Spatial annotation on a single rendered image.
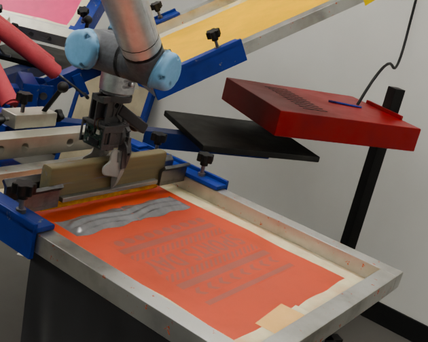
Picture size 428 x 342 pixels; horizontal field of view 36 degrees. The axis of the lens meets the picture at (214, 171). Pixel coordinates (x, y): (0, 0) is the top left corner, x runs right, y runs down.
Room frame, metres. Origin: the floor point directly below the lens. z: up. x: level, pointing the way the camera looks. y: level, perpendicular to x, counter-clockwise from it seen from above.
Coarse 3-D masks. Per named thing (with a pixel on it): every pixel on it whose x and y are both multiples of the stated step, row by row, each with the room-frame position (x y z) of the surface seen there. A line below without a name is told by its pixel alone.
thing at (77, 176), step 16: (80, 160) 1.31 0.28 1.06; (96, 160) 1.34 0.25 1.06; (144, 160) 1.46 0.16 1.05; (160, 160) 1.51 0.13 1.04; (48, 176) 1.23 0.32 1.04; (64, 176) 1.25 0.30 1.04; (80, 176) 1.29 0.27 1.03; (96, 176) 1.33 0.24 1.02; (128, 176) 1.42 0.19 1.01; (144, 176) 1.47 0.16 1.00; (64, 192) 1.26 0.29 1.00
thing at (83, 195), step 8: (128, 184) 1.41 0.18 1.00; (136, 184) 1.43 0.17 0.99; (144, 184) 1.45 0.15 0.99; (152, 184) 1.47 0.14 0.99; (80, 192) 1.30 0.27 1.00; (88, 192) 1.31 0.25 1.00; (96, 192) 1.32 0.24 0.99; (104, 192) 1.34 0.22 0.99; (112, 192) 1.36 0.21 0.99; (64, 200) 1.25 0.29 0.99; (72, 200) 1.26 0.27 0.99
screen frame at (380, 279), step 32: (64, 160) 1.49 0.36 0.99; (192, 192) 1.56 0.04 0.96; (224, 192) 1.53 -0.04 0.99; (256, 224) 1.45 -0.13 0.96; (288, 224) 1.41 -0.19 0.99; (64, 256) 1.03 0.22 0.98; (96, 256) 1.03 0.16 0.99; (352, 256) 1.32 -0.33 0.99; (96, 288) 0.98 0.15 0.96; (128, 288) 0.95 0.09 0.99; (352, 288) 1.15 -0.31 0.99; (384, 288) 1.21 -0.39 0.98; (160, 320) 0.90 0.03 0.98; (192, 320) 0.90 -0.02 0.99; (320, 320) 0.99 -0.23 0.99
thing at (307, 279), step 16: (144, 192) 1.49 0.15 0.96; (160, 192) 1.52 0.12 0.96; (192, 208) 1.46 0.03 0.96; (160, 224) 1.32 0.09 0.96; (224, 224) 1.41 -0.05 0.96; (256, 240) 1.36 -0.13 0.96; (288, 256) 1.31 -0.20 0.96; (288, 272) 1.23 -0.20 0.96; (304, 272) 1.25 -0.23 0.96; (320, 272) 1.27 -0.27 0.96; (272, 288) 1.14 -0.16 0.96; (288, 288) 1.16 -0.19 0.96; (304, 288) 1.17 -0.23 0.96; (320, 288) 1.19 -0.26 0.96
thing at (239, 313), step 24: (48, 216) 1.23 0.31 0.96; (72, 216) 1.25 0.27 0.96; (72, 240) 1.15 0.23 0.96; (96, 240) 1.17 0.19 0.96; (120, 264) 1.09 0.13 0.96; (168, 288) 1.05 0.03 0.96; (264, 288) 1.13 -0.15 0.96; (192, 312) 0.98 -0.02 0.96; (216, 312) 1.00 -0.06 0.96; (240, 312) 1.02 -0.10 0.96; (264, 312) 1.04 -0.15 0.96; (240, 336) 0.94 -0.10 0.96
